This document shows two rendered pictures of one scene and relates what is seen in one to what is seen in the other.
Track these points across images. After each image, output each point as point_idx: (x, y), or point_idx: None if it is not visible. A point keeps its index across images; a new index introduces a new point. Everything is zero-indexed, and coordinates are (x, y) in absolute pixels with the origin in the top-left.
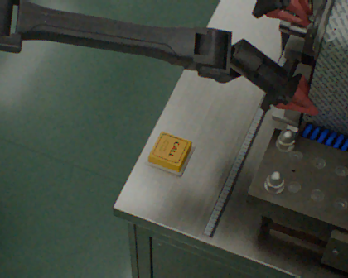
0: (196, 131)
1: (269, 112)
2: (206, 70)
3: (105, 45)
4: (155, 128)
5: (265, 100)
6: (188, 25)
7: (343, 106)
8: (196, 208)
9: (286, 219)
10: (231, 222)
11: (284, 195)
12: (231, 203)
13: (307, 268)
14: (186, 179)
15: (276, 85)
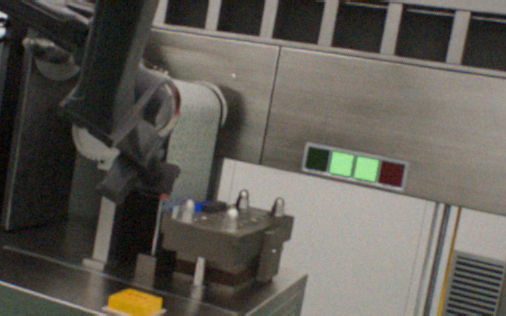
0: (107, 295)
1: (94, 269)
2: (162, 149)
3: (149, 124)
4: (93, 310)
5: (163, 186)
6: None
7: (180, 173)
8: (207, 312)
9: (248, 252)
10: (222, 303)
11: (239, 230)
12: (201, 299)
13: (267, 290)
14: (170, 309)
15: (163, 167)
